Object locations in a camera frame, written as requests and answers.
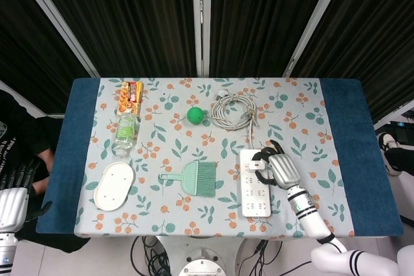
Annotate black floor cables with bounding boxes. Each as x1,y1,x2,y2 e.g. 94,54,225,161
130,235,178,276
237,239,270,276

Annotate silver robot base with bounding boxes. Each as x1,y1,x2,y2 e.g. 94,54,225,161
178,246,234,276

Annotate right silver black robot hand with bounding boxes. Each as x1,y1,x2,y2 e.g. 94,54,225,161
250,140,301,190

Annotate white charger plug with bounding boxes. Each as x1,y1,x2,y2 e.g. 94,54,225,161
248,159,267,173

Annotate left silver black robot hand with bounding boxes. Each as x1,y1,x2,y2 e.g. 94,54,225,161
0,156,52,234

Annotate white cable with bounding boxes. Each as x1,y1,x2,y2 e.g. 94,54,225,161
210,91,259,151

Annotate blue table cover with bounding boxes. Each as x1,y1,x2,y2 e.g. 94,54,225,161
35,78,404,238

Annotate white power strip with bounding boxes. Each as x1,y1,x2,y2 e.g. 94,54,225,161
239,148,272,218

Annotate person in black clothing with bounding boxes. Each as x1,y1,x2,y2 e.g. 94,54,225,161
0,88,91,254

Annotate black pleated curtain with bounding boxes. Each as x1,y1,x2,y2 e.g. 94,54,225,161
30,0,198,79
208,0,339,78
290,0,414,125
0,0,93,117

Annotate floral print tablecloth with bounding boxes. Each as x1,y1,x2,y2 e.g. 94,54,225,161
73,77,339,237

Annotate clear plastic water bottle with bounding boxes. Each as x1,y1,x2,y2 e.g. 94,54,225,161
112,113,140,158

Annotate white black sneaker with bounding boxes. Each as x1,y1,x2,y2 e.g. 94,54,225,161
377,132,406,177

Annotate white oval tray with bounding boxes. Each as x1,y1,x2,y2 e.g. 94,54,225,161
93,162,135,211

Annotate green hand brush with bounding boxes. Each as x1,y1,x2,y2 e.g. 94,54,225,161
158,161,217,198

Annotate white frame post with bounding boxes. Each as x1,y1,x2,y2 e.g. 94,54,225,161
190,0,212,78
16,0,100,79
283,0,351,79

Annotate orange snack pack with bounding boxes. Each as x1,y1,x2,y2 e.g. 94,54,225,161
116,81,144,117

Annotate green ball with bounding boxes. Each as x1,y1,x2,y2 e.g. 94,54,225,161
186,107,205,126

